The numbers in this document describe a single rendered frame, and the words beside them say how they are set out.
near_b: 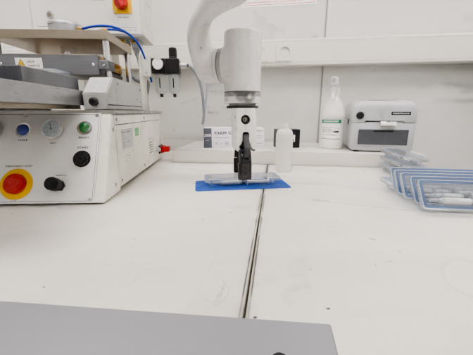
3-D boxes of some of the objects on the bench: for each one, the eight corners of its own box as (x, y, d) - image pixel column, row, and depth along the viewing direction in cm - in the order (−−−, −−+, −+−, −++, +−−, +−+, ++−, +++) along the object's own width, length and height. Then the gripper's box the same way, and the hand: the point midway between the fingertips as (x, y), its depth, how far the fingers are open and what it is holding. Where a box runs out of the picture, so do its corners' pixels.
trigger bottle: (321, 146, 107) (326, 79, 101) (343, 147, 104) (350, 77, 98) (317, 148, 100) (322, 76, 94) (340, 150, 96) (346, 75, 90)
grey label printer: (340, 144, 116) (344, 102, 112) (392, 145, 111) (398, 101, 107) (349, 151, 93) (354, 99, 89) (414, 153, 88) (423, 98, 84)
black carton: (273, 146, 108) (273, 128, 107) (295, 146, 109) (295, 128, 107) (276, 148, 102) (276, 129, 101) (299, 147, 103) (300, 129, 101)
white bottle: (291, 172, 81) (294, 123, 77) (274, 172, 82) (276, 122, 78) (291, 170, 86) (293, 122, 82) (274, 169, 86) (276, 122, 83)
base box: (72, 159, 104) (66, 113, 100) (172, 158, 105) (169, 113, 101) (-78, 207, 52) (-104, 114, 48) (123, 204, 54) (114, 114, 49)
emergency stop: (6, 194, 53) (9, 175, 54) (27, 194, 53) (30, 175, 54) (0, 194, 51) (3, 172, 52) (22, 193, 52) (24, 172, 52)
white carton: (205, 144, 114) (205, 126, 112) (260, 144, 115) (260, 126, 114) (203, 148, 102) (203, 127, 101) (264, 147, 104) (265, 127, 102)
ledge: (196, 151, 127) (196, 141, 126) (387, 154, 116) (388, 144, 115) (172, 162, 99) (172, 149, 98) (424, 168, 87) (426, 154, 86)
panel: (-68, 205, 52) (-49, 113, 55) (93, 202, 53) (101, 113, 57) (-80, 203, 50) (-59, 108, 53) (89, 201, 51) (97, 108, 55)
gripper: (223, 103, 72) (224, 169, 76) (230, 100, 55) (231, 185, 59) (251, 103, 73) (250, 168, 77) (267, 100, 56) (265, 184, 60)
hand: (241, 170), depth 68 cm, fingers open, 7 cm apart
